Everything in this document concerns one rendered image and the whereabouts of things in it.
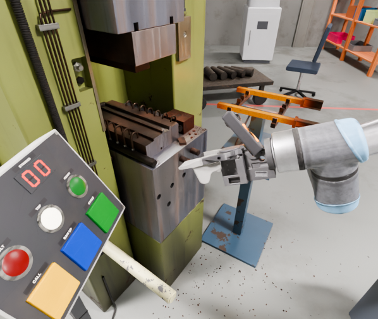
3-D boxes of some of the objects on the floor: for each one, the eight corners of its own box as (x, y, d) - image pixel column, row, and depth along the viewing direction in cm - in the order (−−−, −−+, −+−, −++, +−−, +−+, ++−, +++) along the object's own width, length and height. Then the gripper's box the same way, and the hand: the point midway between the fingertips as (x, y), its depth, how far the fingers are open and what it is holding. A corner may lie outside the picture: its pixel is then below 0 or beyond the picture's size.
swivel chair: (311, 90, 405) (332, 23, 347) (320, 104, 362) (345, 29, 305) (275, 88, 411) (289, 21, 354) (280, 101, 369) (298, 28, 311)
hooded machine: (273, 63, 526) (289, -22, 440) (241, 63, 528) (251, -22, 442) (265, 54, 586) (279, -22, 500) (237, 54, 588) (245, -22, 502)
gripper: (275, 188, 47) (181, 199, 54) (278, 166, 65) (207, 176, 72) (267, 143, 46) (171, 161, 53) (272, 133, 64) (200, 148, 71)
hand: (189, 159), depth 63 cm, fingers open, 14 cm apart
